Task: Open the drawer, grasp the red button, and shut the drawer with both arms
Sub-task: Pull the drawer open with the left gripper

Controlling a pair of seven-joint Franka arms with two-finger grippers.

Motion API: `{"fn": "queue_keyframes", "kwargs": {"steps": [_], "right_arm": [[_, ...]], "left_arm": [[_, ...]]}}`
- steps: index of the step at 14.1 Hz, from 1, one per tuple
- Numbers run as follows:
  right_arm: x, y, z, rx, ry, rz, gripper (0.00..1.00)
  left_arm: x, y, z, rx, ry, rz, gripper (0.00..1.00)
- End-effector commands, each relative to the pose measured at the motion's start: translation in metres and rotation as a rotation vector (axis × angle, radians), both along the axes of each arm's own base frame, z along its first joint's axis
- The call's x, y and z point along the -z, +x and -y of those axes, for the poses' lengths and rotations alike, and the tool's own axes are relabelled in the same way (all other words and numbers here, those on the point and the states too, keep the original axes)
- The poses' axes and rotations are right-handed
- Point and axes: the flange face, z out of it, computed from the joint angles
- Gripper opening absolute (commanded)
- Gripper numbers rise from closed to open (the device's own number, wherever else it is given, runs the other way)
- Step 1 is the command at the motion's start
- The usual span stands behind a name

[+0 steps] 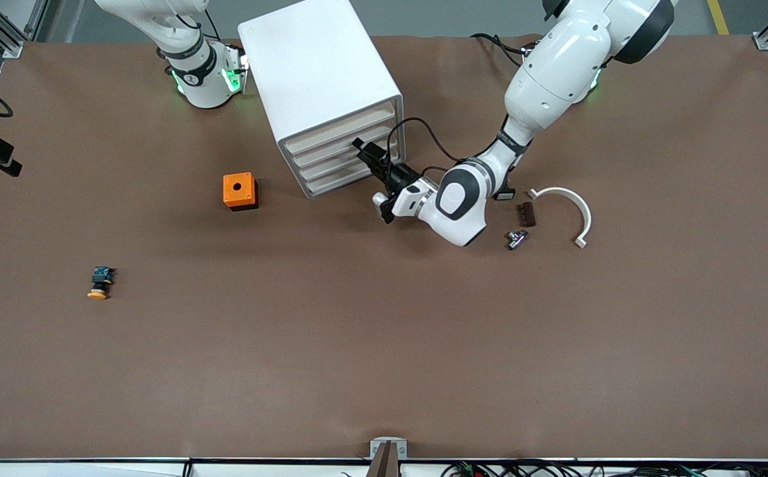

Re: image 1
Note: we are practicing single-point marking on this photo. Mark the brown cylindrical capacitor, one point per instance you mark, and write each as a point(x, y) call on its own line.
point(527, 214)

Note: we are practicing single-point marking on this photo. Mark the white semicircular pipe clamp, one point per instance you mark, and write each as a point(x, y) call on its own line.
point(588, 222)

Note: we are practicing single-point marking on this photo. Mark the beige topmost drawer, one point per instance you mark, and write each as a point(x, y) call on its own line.
point(340, 128)

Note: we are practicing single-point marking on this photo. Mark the beige lowest drawer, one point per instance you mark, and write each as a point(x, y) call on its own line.
point(337, 177)

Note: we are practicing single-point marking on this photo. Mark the white drawer cabinet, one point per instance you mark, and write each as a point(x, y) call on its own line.
point(317, 66)

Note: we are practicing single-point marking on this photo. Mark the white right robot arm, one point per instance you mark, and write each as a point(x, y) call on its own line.
point(198, 79)

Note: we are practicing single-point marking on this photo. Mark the orange box with hole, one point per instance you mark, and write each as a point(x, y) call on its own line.
point(234, 197)

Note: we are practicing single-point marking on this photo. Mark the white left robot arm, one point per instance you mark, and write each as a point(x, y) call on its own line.
point(556, 66)

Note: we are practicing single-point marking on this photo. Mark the silver metal tee fitting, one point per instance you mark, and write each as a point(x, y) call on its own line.
point(516, 240)

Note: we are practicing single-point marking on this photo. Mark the black square white-top push button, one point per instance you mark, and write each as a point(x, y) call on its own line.
point(505, 195)

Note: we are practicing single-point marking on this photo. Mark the grey metal camera bracket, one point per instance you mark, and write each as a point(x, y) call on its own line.
point(400, 450)

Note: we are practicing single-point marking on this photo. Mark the yellow push button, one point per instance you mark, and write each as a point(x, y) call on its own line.
point(99, 288)

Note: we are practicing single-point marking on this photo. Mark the white table edge rail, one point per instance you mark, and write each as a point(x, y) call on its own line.
point(158, 467)

